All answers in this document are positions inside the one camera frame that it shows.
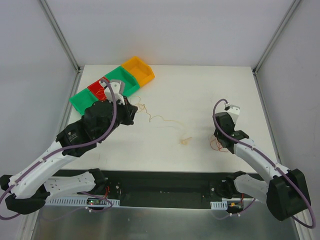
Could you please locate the right white cable duct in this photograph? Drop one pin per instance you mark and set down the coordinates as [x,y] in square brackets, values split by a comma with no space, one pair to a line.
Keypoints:
[219,205]

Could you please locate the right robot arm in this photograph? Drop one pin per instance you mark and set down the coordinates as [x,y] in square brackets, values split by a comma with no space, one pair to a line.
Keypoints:
[284,191]

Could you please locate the white cable duct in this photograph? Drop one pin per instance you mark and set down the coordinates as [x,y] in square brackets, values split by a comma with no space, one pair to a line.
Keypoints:
[219,205]
[83,201]

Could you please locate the green plastic bin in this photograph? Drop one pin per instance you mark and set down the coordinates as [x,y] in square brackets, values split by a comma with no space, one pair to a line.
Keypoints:
[83,100]
[131,84]

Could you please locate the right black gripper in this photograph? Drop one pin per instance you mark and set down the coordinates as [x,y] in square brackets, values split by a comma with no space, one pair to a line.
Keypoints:
[221,137]

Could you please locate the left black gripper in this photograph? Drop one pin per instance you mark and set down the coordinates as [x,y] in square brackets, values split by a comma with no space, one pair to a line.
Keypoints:
[127,111]

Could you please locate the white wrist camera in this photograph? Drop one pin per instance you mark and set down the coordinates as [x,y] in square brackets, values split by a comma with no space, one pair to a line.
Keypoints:
[233,111]
[117,87]

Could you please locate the left white cable duct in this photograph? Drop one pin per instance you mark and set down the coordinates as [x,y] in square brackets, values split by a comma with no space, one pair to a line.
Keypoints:
[83,201]

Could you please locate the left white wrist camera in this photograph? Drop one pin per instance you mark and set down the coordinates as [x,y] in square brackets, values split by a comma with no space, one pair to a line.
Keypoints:
[117,87]

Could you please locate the red plastic bin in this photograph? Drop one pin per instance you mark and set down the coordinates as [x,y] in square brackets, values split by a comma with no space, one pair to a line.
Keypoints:
[97,90]

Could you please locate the green plastic bin lower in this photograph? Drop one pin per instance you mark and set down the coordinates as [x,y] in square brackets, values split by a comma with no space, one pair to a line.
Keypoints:
[83,100]

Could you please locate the right aluminium frame post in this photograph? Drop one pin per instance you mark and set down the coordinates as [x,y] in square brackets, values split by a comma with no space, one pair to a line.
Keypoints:
[293,7]

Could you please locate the left aluminium frame post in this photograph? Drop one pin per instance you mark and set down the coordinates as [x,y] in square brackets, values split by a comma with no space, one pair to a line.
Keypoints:
[59,34]

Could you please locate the green plastic bin upper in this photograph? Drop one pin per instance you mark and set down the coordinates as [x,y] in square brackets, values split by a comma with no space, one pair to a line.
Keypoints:
[131,84]

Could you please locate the aluminium frame post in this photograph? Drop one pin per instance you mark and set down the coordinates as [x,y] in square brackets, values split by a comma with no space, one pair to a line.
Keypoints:
[293,7]
[59,34]

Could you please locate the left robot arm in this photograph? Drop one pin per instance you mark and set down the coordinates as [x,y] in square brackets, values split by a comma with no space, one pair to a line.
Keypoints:
[29,190]

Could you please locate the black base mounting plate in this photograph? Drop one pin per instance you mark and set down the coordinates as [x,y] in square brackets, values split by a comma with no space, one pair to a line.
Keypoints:
[175,190]

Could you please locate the orange plastic bin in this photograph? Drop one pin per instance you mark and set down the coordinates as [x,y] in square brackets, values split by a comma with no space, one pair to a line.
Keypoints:
[142,72]

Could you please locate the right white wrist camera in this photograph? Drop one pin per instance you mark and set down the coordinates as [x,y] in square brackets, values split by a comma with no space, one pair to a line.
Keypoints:
[233,111]

